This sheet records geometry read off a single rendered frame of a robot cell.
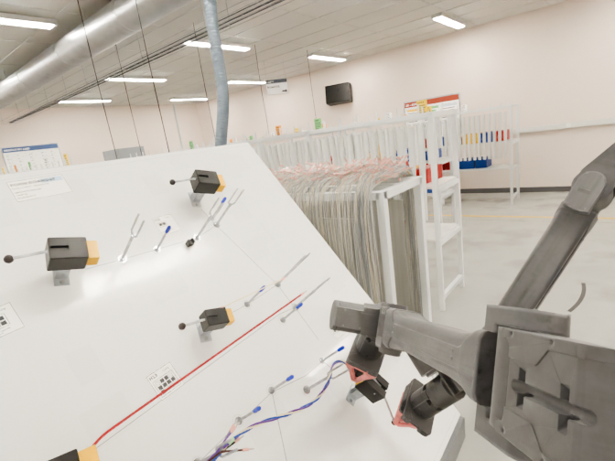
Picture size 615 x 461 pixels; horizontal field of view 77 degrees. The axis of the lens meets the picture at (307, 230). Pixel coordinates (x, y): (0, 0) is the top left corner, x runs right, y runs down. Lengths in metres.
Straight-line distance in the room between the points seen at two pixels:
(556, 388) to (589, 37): 8.50
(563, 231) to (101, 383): 0.82
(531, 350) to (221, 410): 0.60
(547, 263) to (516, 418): 0.51
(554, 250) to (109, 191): 0.89
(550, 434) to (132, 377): 0.63
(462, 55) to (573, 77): 2.02
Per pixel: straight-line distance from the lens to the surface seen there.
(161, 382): 0.77
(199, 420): 0.78
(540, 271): 0.80
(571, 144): 8.71
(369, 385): 0.89
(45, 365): 0.75
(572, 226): 0.80
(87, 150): 12.44
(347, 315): 0.72
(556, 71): 8.71
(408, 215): 1.74
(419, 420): 0.90
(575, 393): 0.27
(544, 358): 0.29
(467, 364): 0.39
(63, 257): 0.74
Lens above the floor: 1.66
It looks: 13 degrees down
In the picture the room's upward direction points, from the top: 8 degrees counter-clockwise
